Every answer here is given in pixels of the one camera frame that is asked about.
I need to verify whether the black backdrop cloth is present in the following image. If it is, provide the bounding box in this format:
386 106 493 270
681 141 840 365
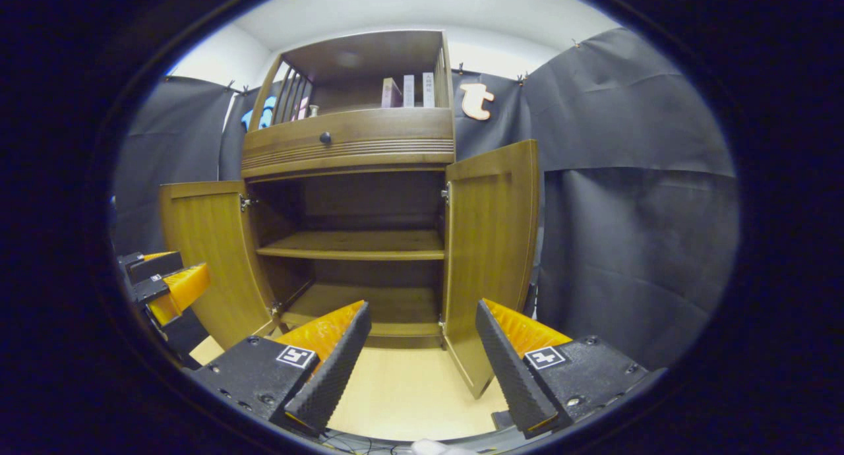
112 28 742 370

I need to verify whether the wooden double-door shoe cabinet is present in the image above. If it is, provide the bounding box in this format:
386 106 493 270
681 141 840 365
158 30 541 400

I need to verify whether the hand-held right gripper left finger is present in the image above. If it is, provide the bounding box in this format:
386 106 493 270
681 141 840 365
191 301 372 436

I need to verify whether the wooden shoe cabinet door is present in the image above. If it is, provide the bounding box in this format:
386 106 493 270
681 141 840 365
440 139 541 400
158 180 281 350

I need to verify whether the wooden inner shelf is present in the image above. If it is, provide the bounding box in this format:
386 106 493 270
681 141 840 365
256 229 446 261

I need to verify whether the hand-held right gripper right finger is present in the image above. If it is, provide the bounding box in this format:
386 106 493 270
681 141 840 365
475 299 650 440

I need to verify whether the wooden drawer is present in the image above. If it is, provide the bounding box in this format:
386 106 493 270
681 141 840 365
241 107 456 172

